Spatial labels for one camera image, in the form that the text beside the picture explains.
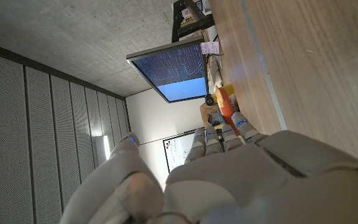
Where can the white sticky note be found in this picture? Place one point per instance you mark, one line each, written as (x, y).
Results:
(210, 47)

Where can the white wall light strip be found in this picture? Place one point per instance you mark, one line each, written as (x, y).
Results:
(106, 147)

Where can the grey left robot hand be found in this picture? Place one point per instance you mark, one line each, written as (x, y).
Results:
(244, 180)

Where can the black framed whiteboard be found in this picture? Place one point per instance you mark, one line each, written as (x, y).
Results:
(179, 151)

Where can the brown cardboard panel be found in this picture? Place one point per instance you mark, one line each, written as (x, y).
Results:
(207, 113)

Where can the colourful toy airplane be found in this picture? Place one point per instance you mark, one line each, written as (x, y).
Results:
(225, 104)

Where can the large computer monitor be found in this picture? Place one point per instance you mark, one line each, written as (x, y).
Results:
(172, 68)

